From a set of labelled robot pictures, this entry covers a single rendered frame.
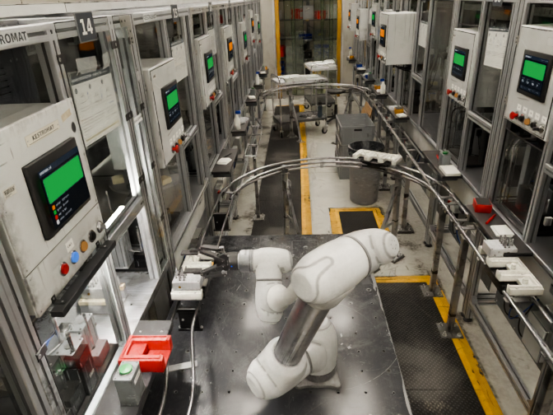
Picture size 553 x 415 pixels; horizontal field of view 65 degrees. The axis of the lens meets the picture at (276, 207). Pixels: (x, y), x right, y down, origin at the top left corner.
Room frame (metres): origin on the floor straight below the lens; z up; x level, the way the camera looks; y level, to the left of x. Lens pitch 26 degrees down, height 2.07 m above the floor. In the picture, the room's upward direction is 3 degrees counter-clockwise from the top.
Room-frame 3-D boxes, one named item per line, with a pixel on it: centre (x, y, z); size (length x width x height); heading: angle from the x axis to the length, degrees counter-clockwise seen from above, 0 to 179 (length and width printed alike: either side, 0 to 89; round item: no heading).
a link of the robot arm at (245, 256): (1.45, 0.13, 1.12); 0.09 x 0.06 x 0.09; 176
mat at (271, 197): (6.12, -0.20, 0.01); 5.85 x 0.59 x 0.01; 176
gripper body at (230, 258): (1.46, 0.20, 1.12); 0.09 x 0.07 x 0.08; 86
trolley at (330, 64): (8.29, -0.95, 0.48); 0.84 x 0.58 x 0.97; 4
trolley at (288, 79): (7.05, -0.47, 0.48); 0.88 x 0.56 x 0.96; 104
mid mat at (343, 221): (3.61, -0.80, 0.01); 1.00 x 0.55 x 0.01; 176
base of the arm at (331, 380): (1.31, -0.14, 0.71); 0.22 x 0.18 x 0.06; 176
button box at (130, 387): (1.01, 0.51, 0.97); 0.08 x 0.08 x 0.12; 86
